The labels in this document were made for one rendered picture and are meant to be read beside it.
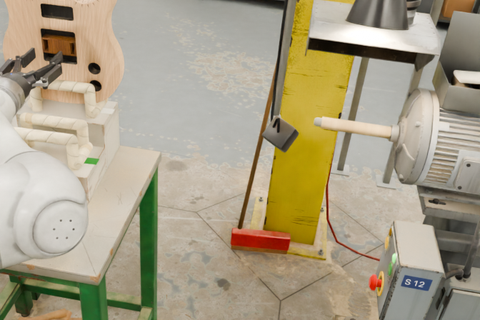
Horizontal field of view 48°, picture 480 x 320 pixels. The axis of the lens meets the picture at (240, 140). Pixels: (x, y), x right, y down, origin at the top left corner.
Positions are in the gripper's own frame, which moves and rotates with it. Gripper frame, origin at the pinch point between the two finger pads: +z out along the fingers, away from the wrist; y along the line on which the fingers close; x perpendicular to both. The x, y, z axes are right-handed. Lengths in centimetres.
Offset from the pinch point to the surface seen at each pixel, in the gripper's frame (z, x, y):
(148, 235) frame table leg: 12, -71, 26
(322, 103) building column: 83, -46, 86
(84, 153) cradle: -4.8, -26.4, 11.2
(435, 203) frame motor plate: -16, -19, 108
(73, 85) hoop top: 7.2, -11.1, 4.7
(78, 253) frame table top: -31, -39, 18
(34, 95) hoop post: 6.8, -16.0, -7.3
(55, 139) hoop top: -9.2, -19.6, 5.0
